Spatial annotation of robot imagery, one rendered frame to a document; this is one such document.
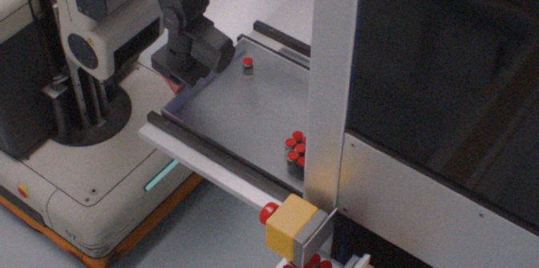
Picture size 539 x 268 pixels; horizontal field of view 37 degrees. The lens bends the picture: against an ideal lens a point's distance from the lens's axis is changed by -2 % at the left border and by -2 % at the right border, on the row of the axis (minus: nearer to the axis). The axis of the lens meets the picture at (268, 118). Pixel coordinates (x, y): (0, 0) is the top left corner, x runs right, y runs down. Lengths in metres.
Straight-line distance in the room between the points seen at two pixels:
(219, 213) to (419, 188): 1.47
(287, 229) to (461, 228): 0.27
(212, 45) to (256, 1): 1.84
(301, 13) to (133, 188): 0.76
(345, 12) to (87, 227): 1.38
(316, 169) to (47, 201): 1.21
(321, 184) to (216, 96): 0.45
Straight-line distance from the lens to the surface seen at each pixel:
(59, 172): 2.36
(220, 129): 1.59
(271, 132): 1.58
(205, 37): 1.43
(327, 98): 1.13
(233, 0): 3.26
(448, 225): 1.17
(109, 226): 2.27
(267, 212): 1.30
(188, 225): 2.53
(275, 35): 1.75
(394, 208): 1.21
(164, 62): 1.55
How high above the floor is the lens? 2.06
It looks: 48 degrees down
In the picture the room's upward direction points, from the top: straight up
